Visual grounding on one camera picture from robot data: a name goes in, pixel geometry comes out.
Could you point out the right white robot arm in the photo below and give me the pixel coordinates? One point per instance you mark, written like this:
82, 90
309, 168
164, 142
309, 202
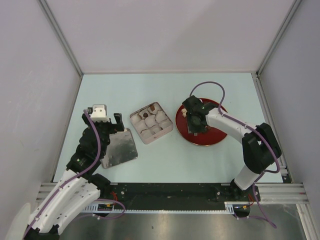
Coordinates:
260, 147

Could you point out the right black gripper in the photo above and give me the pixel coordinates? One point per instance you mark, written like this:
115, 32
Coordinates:
191, 129

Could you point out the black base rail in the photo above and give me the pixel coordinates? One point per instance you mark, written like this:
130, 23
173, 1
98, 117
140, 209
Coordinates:
180, 196

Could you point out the red round plate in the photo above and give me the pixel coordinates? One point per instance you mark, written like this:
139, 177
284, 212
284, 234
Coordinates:
211, 137

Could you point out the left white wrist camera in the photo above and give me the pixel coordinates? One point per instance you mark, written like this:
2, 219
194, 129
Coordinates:
98, 113

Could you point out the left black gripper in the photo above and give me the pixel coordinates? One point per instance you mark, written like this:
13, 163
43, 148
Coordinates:
119, 125

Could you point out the silver tin lid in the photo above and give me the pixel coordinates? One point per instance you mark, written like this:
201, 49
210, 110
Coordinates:
122, 148

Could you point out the pink chocolate tin box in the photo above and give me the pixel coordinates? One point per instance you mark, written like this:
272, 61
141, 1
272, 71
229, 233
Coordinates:
153, 127

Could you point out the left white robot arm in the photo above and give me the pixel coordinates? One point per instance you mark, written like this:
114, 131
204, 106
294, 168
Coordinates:
79, 185

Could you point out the white slotted cable duct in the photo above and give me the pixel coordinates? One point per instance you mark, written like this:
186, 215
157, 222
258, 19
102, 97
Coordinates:
227, 209

